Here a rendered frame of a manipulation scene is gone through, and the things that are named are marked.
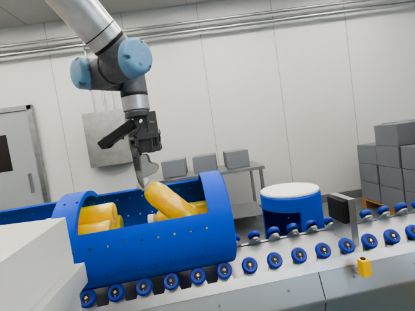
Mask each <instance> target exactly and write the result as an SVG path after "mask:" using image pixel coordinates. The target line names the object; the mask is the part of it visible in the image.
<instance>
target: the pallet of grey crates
mask: <svg viewBox="0 0 415 311"><path fill-rule="evenodd" d="M374 132H375V143H367V144H360V145H357V150H358V162H359V173H360V180H361V191H362V198H361V201H362V207H364V208H367V209H368V208H372V207H380V206H384V205H386V206H388V207H389V208H390V215H395V214H396V213H397V211H395V209H394V206H396V205H397V204H398V203H401V202H404V203H406V204H407V210H408V211H407V212H411V211H413V210H414V208H412V207H411V203H412V202H413V201H415V119H409V120H400V121H395V122H387V123H382V124H381V125H375V126H374Z"/></svg>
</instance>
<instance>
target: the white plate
mask: <svg viewBox="0 0 415 311"><path fill-rule="evenodd" d="M318 190H319V187H318V185H315V184H312V183H282V184H277V185H272V186H268V187H266V188H263V189H262V190H261V195H263V196H265V197H270V198H277V199H287V198H296V197H303V196H308V195H312V194H314V193H316V192H318Z"/></svg>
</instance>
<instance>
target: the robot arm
mask: <svg viewBox="0 0 415 311"><path fill-rule="evenodd" d="M45 1H46V2H47V3H48V4H49V6H50V7H51V8H52V9H53V10H54V11H55V12H56V13H57V14H58V16H59V17H60V18H61V19H62V20H63V21H64V22H65V23H66V24H67V25H68V26H69V27H70V28H71V29H72V30H73V31H74V32H75V34H76V35H77V36H78V37H79V38H80V39H81V40H82V41H83V42H84V43H85V44H86V45H87V46H88V47H89V48H90V49H91V50H92V51H93V53H94V54H95V55H96V57H94V58H87V57H75V58H74V59H73V60H72V62H71V65H70V77H71V80H72V83H73V84H74V86H75V87H76V88H78V89H87V90H89V91H91V90H99V91H120V97H121V101H122V108H123V112H124V113H126V114H125V119H129V120H128V121H126V122H125V123H124V124H122V125H121V126H119V127H118V128H117V129H115V130H114V131H113V132H111V133H109V134H108V135H107V136H104V137H102V138H101V140H100V141H98V146H99V147H100V148H101V149H109V148H111V147H112V146H113V145H114V144H115V143H116V142H118V141H119V140H121V139H122V138H123V137H124V136H126V135H128V137H129V143H130V150H131V153H132V159H133V165H134V168H135V173H136V177H137V180H138V183H139V185H140V186H141V187H142V188H145V184H144V179H143V178H145V177H147V176H150V175H152V174H154V173H156V172H157V170H158V169H159V165H158V164H157V163H155V162H152V161H151V160H150V157H149V155H148V154H142V153H145V152H147V153H151V152H156V151H160V150H161V149H162V143H161V136H160V134H161V131H160V129H158V125H157V118H156V117H157V116H156V111H149V110H150V104H149V97H148V90H147V85H146V78H145V74H146V73H147V72H148V71H150V68H151V66H152V63H153V57H152V54H151V51H150V49H149V47H148V45H147V44H146V43H145V42H144V41H142V40H140V39H139V38H128V37H127V36H126V35H125V33H124V32H123V31H122V30H121V29H120V27H119V26H118V24H116V22H115V21H114V20H113V18H112V17H111V16H110V15H109V14H108V12H107V11H106V10H105V8H104V7H103V6H102V5H101V3H100V2H99V1H98V0H45ZM131 119H133V120H131ZM140 119H142V122H141V123H140V122H139V121H140Z"/></svg>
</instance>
